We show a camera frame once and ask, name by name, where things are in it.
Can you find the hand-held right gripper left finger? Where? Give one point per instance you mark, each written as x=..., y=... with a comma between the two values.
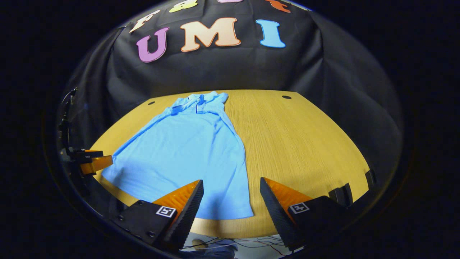
x=185, y=216

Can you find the light blue T-shirt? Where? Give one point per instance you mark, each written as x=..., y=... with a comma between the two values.
x=179, y=154

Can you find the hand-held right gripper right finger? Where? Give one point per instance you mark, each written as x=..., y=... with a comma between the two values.
x=278, y=216

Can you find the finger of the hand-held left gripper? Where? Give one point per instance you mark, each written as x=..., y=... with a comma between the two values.
x=95, y=164
x=90, y=150

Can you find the black backdrop cloth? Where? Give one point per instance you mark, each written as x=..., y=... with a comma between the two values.
x=215, y=68

